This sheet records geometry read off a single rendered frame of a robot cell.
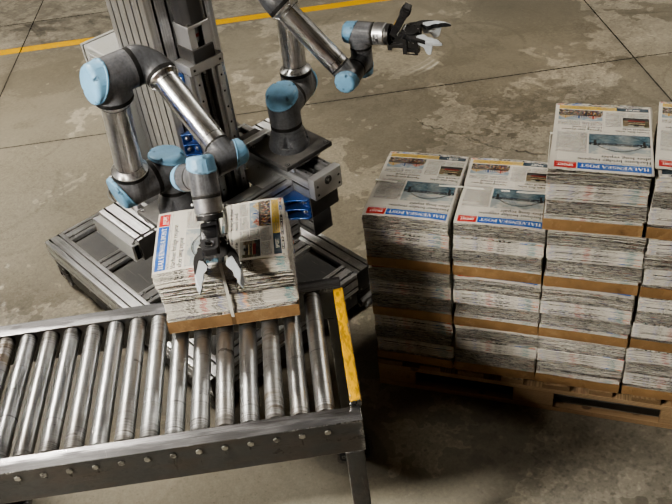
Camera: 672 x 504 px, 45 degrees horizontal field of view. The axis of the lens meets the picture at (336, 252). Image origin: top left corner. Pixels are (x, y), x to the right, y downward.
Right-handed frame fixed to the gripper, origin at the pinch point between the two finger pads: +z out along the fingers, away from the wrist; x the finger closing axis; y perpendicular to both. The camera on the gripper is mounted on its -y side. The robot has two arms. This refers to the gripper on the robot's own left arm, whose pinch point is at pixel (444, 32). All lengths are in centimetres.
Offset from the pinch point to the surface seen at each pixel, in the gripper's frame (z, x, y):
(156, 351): -53, 123, 27
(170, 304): -50, 113, 17
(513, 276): 33, 53, 54
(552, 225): 44, 49, 32
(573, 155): 47, 40, 11
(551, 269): 45, 51, 50
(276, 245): -23, 94, 8
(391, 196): -9, 43, 35
